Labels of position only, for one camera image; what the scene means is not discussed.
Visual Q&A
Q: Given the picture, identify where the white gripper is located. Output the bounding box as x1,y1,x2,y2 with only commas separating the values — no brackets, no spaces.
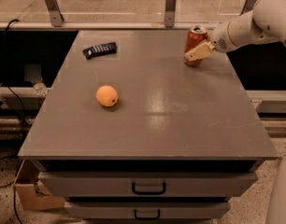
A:
184,21,235,62

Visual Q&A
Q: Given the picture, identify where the orange coke can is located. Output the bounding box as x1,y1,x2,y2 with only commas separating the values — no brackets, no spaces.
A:
184,26,207,53

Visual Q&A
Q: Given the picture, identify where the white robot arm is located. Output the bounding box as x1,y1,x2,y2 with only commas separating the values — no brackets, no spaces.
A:
184,0,286,62

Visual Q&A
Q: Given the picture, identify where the orange fruit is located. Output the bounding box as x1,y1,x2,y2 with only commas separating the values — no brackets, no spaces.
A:
95,85,119,107

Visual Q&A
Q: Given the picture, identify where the grey drawer cabinet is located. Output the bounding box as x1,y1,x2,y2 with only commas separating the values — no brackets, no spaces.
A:
20,30,277,224

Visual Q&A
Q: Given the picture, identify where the upper grey drawer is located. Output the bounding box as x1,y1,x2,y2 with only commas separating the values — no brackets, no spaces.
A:
39,172,257,198

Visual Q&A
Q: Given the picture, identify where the grey drawer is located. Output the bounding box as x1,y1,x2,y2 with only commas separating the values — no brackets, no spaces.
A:
64,202,230,220
39,172,257,198

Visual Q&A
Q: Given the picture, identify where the lower grey drawer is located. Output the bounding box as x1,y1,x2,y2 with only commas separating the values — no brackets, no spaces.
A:
64,202,230,220

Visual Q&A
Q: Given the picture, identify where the cardboard box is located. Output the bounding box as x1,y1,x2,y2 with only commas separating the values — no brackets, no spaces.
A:
14,161,65,211

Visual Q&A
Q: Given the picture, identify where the middle metal railing bracket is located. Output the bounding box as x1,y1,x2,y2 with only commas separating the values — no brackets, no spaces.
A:
164,0,177,28

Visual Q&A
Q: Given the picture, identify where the left metal railing bracket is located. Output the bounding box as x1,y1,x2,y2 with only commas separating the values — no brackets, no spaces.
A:
44,0,64,27

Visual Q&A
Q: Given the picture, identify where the black cable left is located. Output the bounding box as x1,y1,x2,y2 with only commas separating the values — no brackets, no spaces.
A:
0,18,29,224

